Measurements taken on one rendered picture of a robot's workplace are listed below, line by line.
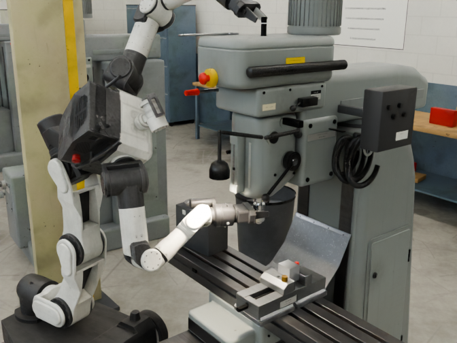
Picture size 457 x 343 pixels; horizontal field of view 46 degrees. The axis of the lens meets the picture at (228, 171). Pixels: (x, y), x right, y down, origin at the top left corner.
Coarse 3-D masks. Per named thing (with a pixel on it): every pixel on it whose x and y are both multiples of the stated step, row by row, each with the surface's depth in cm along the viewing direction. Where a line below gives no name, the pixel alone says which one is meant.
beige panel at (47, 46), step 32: (32, 0) 302; (64, 0) 312; (32, 32) 306; (64, 32) 317; (32, 64) 310; (64, 64) 322; (32, 96) 314; (64, 96) 326; (32, 128) 319; (32, 160) 323; (32, 192) 328; (32, 224) 333; (96, 288) 372
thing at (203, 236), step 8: (176, 208) 245; (184, 208) 241; (192, 208) 240; (176, 216) 247; (184, 216) 242; (176, 224) 248; (200, 232) 237; (208, 232) 233; (216, 232) 236; (224, 232) 240; (192, 240) 242; (200, 240) 238; (208, 240) 234; (216, 240) 237; (224, 240) 241; (192, 248) 243; (200, 248) 239; (208, 248) 235; (216, 248) 238; (224, 248) 242; (208, 256) 236
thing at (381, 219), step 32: (352, 128) 216; (384, 160) 218; (320, 192) 231; (352, 192) 217; (384, 192) 224; (352, 224) 220; (384, 224) 229; (352, 256) 224; (384, 256) 232; (352, 288) 228; (384, 288) 237; (384, 320) 243
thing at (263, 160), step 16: (240, 128) 193; (256, 128) 187; (272, 128) 188; (288, 128) 193; (256, 144) 189; (272, 144) 189; (288, 144) 195; (256, 160) 190; (272, 160) 192; (256, 176) 192; (272, 176) 193; (288, 176) 199; (256, 192) 195; (272, 192) 199
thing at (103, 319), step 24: (24, 288) 251; (24, 312) 253; (96, 312) 261; (120, 312) 261; (24, 336) 241; (48, 336) 242; (72, 336) 242; (96, 336) 242; (120, 336) 238; (144, 336) 244
